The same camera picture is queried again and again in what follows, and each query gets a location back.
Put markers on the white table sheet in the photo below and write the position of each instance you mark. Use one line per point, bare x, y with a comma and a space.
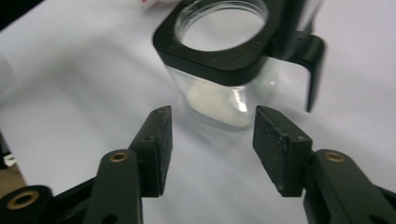
77, 77

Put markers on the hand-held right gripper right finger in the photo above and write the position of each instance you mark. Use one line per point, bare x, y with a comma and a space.
280, 155

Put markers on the white powder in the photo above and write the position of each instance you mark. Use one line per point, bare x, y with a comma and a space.
211, 99

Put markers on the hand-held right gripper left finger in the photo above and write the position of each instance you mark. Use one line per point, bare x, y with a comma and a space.
118, 189

